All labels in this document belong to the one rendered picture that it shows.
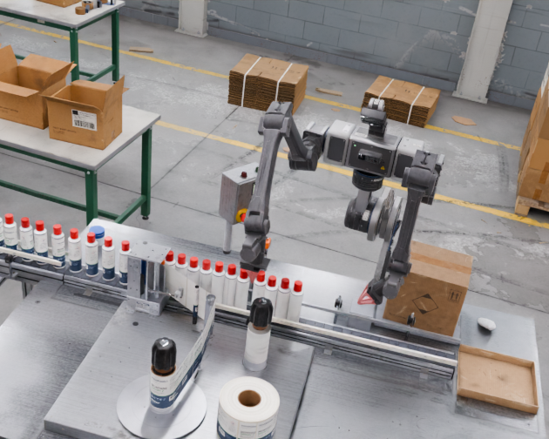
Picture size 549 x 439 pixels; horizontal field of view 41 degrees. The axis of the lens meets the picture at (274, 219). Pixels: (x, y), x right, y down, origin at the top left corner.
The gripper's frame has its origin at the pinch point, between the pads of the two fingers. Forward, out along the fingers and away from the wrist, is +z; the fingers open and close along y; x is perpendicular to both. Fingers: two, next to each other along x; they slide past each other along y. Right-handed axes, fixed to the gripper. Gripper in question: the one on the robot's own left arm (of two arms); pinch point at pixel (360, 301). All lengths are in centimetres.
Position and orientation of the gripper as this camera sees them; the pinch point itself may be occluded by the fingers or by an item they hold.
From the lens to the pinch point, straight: 289.5
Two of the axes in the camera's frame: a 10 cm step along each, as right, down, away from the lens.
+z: -7.1, 5.1, 4.9
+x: 6.7, 7.1, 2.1
